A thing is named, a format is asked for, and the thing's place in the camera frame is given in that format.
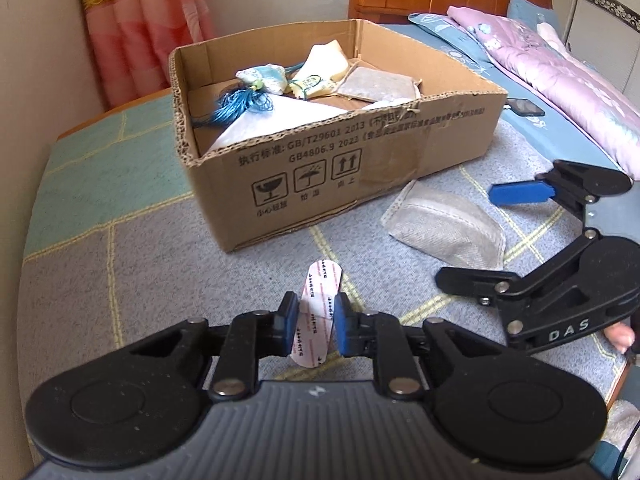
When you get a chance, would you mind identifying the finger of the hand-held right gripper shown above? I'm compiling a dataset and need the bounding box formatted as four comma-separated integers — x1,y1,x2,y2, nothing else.
489,159,632,222
436,232,599,307

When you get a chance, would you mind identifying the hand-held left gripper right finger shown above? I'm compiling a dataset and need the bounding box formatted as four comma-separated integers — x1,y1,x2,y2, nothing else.
334,292,526,401

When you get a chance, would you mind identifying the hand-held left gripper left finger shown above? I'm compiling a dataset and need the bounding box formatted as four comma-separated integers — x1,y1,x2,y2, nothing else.
117,291,301,402

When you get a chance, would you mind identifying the pink white plaster strip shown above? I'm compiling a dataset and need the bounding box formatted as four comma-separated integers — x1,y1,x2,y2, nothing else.
290,259,343,368

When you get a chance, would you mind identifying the grey fabric pouch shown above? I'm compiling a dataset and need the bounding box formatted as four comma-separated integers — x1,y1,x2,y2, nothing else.
337,66,422,107
381,180,507,270

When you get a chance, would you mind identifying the cardboard box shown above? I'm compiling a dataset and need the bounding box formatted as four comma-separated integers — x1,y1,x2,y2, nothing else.
169,19,510,253

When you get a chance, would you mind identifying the blue tassel sachet charm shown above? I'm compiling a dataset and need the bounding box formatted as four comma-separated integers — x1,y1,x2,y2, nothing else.
192,62,288,133

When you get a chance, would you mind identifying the person's right hand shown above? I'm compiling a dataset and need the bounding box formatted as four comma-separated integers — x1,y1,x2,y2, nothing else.
602,322,636,356

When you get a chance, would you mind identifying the blue bed sheet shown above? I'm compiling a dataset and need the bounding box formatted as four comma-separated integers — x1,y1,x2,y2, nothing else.
377,10,631,181

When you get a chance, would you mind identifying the black phone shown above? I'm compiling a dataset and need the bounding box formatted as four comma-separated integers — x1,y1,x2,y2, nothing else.
506,98,546,117

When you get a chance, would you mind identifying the purple floral quilt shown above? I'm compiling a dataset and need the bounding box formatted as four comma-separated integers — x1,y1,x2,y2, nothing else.
446,5,640,181

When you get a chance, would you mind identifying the blue floral pillow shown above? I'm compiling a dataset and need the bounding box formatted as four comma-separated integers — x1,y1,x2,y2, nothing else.
407,10,501,68
506,0,557,28

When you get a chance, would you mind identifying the grey checked table blanket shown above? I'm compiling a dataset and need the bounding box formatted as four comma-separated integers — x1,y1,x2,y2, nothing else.
22,87,631,411

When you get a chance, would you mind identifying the white wardrobe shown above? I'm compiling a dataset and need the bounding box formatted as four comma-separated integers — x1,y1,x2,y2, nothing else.
565,0,640,101

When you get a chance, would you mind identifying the yellow cloth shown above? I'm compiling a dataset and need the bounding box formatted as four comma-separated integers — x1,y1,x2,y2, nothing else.
285,44,353,101

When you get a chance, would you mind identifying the pink patterned curtain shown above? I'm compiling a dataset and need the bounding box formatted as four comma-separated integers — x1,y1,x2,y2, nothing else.
77,0,217,111

